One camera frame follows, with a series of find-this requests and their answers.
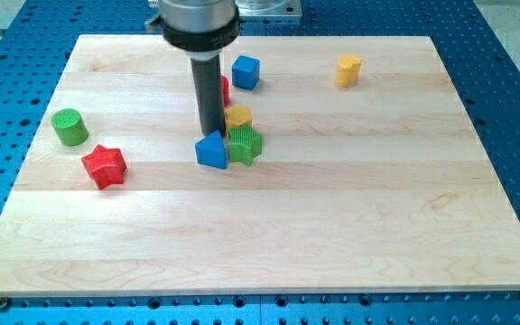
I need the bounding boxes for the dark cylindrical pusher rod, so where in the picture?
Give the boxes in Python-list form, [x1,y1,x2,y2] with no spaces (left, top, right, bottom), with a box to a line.
[190,55,226,136]

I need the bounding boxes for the red circle block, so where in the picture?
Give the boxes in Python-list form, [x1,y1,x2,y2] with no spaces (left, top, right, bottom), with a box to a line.
[221,75,230,107]

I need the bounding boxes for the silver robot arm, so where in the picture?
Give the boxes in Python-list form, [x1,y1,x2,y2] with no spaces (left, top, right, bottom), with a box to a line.
[144,0,240,135]

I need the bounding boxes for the blue cube block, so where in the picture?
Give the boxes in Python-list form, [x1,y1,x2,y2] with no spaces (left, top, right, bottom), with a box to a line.
[232,55,260,90]

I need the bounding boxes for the yellow hexagon block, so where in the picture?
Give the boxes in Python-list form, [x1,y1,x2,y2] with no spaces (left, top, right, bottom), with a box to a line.
[224,105,253,130]

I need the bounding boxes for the blue triangle block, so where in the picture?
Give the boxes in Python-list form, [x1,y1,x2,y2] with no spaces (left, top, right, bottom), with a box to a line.
[195,130,228,169]

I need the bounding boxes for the green star block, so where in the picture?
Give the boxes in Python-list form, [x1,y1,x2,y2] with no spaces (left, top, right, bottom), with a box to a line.
[228,125,263,166]

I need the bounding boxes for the red star block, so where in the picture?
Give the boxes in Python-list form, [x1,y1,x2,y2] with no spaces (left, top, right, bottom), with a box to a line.
[81,144,126,190]

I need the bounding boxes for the yellow heart block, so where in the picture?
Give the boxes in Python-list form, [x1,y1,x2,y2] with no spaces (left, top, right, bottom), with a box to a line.
[334,54,362,87]

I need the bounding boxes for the green cylinder block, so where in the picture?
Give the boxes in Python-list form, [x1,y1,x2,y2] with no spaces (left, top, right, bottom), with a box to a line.
[51,108,88,146]

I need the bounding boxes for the light wooden board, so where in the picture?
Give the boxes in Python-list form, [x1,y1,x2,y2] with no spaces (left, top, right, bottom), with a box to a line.
[0,35,520,297]

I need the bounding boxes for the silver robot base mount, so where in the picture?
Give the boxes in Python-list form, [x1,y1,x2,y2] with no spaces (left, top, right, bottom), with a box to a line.
[236,0,302,20]

